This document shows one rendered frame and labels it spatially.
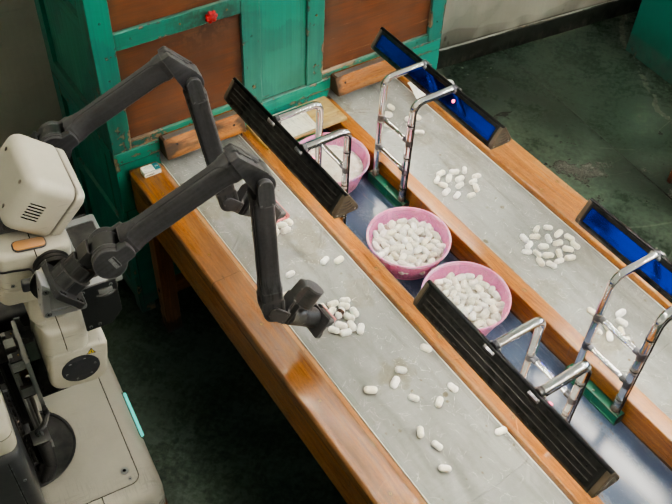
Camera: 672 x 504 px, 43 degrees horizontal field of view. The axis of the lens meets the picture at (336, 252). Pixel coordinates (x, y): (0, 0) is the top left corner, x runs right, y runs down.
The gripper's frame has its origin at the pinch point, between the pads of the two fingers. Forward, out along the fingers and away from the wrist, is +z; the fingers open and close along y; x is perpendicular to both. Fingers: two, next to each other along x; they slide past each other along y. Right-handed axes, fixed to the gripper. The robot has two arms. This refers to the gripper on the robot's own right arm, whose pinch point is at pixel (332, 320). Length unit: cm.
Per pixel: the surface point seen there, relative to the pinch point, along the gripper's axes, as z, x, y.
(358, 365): 5.3, 5.1, -12.3
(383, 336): 14.2, -2.6, -7.9
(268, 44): 12, -41, 93
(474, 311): 35.7, -21.0, -14.7
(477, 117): 33, -65, 24
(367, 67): 54, -51, 88
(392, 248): 31.1, -17.5, 18.1
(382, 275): 21.8, -12.2, 9.3
